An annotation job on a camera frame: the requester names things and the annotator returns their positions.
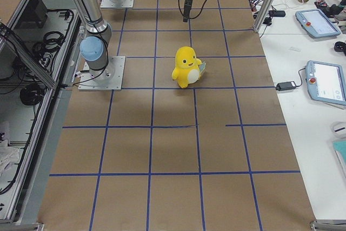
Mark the yellow plush penguin toy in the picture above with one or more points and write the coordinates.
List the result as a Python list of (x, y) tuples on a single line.
[(188, 68)]

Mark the far blue teach pendant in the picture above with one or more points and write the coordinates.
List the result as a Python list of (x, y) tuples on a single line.
[(316, 23)]

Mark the blue teach pendant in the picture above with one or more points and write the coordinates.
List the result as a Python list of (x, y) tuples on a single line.
[(316, 23), (325, 82)]

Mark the black power adapter brick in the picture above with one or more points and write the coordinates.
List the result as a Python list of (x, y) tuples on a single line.
[(283, 86)]

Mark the near blue teach pendant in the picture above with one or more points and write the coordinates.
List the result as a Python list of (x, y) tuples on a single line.
[(325, 82)]

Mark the white computer mouse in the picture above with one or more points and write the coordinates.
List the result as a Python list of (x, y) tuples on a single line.
[(338, 128)]

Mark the teal notebook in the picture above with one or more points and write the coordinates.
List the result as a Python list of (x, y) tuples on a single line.
[(339, 147)]

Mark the white crumpled cloth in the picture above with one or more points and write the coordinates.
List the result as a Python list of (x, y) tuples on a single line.
[(9, 154)]

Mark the aluminium frame post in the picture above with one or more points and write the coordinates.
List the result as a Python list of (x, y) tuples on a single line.
[(266, 1)]

